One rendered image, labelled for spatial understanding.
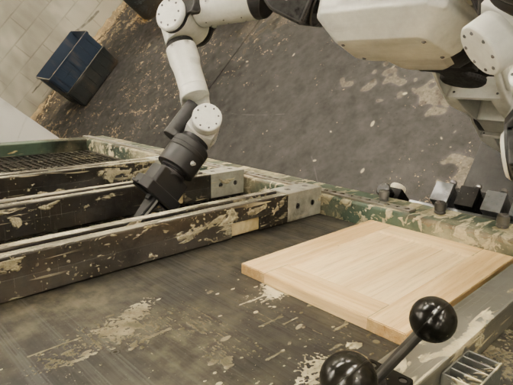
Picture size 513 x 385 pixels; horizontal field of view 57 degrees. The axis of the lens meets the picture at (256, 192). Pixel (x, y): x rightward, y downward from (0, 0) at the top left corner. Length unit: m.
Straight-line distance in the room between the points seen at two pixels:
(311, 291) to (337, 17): 0.49
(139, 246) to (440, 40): 0.62
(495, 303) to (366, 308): 0.17
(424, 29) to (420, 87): 1.75
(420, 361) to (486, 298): 0.21
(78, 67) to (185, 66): 3.90
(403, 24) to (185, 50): 0.50
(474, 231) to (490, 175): 0.96
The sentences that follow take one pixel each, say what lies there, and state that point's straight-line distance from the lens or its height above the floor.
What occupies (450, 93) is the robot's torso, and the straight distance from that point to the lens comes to 1.33.
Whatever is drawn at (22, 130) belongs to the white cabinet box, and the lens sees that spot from 4.54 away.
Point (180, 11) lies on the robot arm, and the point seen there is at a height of 1.40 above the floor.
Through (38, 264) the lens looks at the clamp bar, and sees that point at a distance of 0.79.
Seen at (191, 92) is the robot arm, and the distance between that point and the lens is 1.08.
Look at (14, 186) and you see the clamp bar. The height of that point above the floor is 1.34.
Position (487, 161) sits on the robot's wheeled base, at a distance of 2.00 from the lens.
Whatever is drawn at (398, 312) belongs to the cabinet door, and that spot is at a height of 1.17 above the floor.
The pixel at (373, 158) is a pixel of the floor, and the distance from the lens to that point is 2.40.
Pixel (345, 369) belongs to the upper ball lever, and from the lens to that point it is 0.32.
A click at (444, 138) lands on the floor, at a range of 2.33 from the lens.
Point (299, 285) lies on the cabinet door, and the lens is 0.75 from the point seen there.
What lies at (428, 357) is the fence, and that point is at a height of 1.27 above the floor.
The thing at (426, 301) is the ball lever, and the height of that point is 1.43.
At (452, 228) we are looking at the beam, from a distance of 1.04.
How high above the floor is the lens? 1.81
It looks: 43 degrees down
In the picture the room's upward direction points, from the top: 48 degrees counter-clockwise
